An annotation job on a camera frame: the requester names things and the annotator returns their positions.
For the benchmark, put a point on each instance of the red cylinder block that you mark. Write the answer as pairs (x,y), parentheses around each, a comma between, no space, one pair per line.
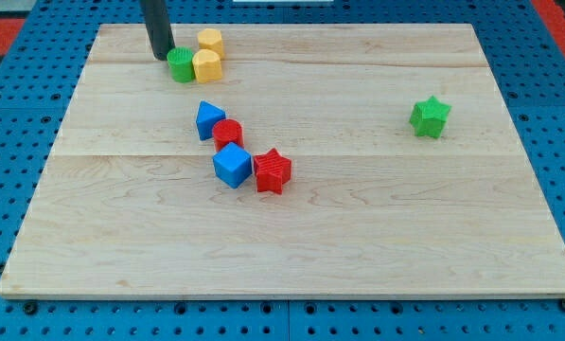
(227,131)

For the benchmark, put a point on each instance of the yellow hexagon block rear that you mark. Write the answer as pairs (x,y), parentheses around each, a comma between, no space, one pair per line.
(211,38)

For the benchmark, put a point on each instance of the blue triangle block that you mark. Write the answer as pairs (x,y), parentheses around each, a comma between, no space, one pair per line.
(207,116)

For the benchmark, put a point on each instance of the green star block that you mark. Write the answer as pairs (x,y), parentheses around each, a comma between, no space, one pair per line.
(429,117)

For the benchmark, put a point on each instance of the yellow heart block front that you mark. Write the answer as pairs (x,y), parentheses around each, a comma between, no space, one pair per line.
(207,66)

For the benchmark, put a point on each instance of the blue cube block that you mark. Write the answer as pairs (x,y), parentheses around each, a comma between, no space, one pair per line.
(233,165)

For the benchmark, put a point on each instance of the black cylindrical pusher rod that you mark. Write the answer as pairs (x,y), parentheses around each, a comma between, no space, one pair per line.
(158,27)

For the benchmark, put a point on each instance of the green cylinder block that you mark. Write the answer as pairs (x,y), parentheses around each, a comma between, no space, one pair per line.
(180,64)

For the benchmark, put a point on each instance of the red star block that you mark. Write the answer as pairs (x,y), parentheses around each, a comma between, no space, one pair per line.
(272,171)

